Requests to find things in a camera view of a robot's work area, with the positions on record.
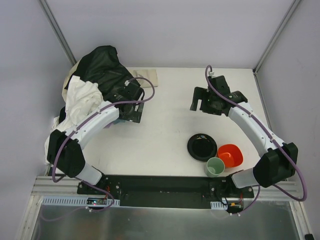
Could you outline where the black mesh cloth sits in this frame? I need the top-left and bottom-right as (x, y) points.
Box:
(73, 45), (145, 103)

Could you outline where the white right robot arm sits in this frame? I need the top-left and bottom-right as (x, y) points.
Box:
(190, 75), (298, 189)

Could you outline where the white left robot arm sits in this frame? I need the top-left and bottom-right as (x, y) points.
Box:
(45, 77), (147, 185)

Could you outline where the blue-grey cloth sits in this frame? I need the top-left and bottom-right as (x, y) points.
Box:
(111, 118), (126, 125)

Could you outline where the beige folded cloth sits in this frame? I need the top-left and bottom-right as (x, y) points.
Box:
(131, 69), (159, 88)

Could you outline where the orange bowl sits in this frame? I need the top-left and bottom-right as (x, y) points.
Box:
(217, 144), (244, 168)

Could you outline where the pale green cup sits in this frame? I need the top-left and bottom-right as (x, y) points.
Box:
(205, 157), (225, 178)

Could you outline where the cream black tote bag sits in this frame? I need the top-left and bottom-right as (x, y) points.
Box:
(61, 62), (79, 102)

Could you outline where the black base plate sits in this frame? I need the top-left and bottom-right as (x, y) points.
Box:
(77, 175), (254, 209)

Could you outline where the right aluminium frame post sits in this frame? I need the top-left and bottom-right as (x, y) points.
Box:
(252, 0), (302, 76)

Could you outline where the aluminium frame post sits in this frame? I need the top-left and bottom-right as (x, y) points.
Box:
(38, 0), (77, 65)
(252, 0), (302, 76)

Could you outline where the aluminium front rail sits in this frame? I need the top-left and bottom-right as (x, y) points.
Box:
(31, 176), (303, 202)

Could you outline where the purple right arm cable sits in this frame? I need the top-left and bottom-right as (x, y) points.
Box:
(204, 65), (310, 202)

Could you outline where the left aluminium frame post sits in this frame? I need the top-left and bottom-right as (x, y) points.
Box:
(38, 0), (77, 65)

